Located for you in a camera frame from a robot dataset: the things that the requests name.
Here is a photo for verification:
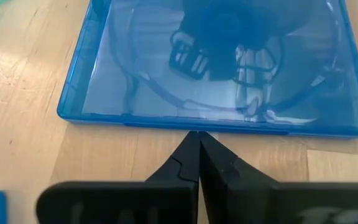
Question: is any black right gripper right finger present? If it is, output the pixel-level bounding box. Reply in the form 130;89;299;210
198;130;358;224

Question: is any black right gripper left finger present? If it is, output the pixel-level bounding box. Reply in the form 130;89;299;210
35;130;200;224

